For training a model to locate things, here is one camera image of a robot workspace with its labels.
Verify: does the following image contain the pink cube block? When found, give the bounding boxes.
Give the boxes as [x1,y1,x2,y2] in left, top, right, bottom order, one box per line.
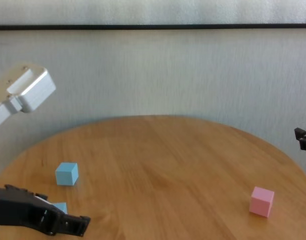
[249,186,276,218]

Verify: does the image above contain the black wall rail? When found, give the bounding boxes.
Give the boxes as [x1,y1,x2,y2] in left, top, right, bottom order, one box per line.
[0,23,306,31]

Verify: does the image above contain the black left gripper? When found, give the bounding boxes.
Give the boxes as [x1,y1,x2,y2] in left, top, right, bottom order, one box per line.
[0,184,91,237]

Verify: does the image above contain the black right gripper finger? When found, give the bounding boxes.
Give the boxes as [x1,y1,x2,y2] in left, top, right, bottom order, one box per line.
[294,127,306,152]

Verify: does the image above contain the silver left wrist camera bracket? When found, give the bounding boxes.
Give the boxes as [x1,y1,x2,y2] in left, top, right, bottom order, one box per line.
[0,63,57,132]

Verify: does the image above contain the light blue cube block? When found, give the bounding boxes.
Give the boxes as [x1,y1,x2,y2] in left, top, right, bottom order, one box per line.
[54,162,79,187]
[51,201,69,215]

